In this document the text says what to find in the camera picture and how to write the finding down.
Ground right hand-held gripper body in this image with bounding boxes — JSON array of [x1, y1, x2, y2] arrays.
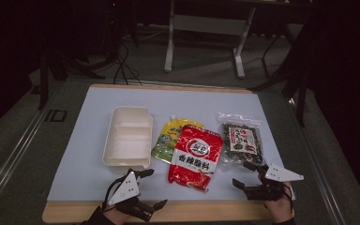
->
[[246, 163, 305, 202]]

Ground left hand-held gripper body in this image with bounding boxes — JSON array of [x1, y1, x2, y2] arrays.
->
[[107, 170, 154, 223]]

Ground clear bag of dried seaweed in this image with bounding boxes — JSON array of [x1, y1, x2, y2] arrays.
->
[[217, 112, 267, 172]]

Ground white divided plastic box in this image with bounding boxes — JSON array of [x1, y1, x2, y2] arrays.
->
[[101, 106, 154, 174]]

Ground red seasoning packet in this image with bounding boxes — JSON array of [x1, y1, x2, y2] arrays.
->
[[167, 124, 225, 193]]

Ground person's left hand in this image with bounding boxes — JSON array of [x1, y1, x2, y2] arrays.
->
[[103, 206, 133, 225]]

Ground person's right hand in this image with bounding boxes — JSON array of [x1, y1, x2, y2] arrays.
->
[[262, 183, 295, 224]]

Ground yellow green seasoning packet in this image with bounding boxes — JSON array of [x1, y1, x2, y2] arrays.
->
[[150, 115, 206, 165]]

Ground black metal stand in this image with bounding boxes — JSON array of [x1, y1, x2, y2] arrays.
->
[[37, 37, 107, 111]]

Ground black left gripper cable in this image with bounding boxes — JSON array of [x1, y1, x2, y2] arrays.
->
[[102, 169, 134, 214]]

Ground metal floor rail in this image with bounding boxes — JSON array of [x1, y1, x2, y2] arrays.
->
[[0, 82, 65, 214], [286, 97, 348, 225]]

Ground black floor cables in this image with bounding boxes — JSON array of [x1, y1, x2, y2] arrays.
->
[[111, 38, 144, 86]]

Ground white metal desk frame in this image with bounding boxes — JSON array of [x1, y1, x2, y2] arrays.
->
[[163, 0, 258, 80]]

